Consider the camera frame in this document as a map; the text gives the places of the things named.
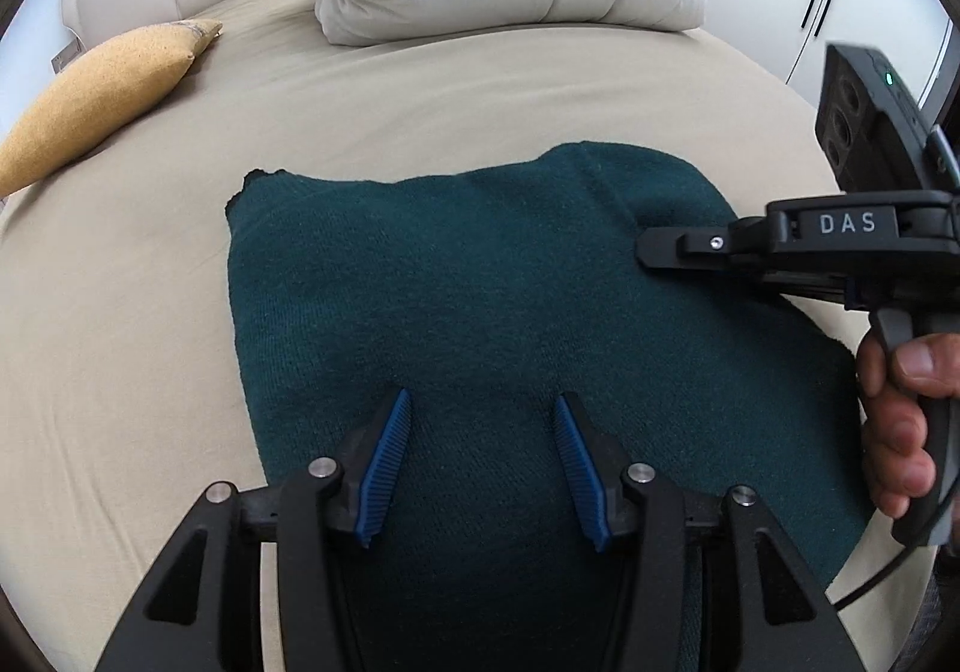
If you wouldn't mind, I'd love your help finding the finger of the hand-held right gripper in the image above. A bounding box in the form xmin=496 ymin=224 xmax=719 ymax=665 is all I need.
xmin=635 ymin=211 xmax=773 ymax=269

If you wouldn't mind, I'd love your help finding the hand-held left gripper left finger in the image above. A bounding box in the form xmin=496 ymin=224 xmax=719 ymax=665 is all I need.
xmin=94 ymin=387 xmax=413 ymax=672

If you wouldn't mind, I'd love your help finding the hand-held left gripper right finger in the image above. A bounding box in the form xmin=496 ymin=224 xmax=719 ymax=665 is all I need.
xmin=553 ymin=392 xmax=860 ymax=672

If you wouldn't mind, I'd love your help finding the dark green sweater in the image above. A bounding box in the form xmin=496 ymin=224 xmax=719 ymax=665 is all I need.
xmin=225 ymin=142 xmax=875 ymax=672

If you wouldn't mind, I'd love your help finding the person's right hand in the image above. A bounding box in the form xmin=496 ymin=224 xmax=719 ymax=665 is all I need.
xmin=857 ymin=331 xmax=960 ymax=519

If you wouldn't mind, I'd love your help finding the bed with beige sheet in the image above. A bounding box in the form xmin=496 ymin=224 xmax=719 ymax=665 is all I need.
xmin=0 ymin=0 xmax=863 ymax=672

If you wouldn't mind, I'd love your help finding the yellow pillow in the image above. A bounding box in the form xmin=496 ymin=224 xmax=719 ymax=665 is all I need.
xmin=0 ymin=21 xmax=224 ymax=199

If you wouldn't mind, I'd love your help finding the black cable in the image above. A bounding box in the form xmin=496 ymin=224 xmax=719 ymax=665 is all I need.
xmin=825 ymin=484 xmax=960 ymax=605

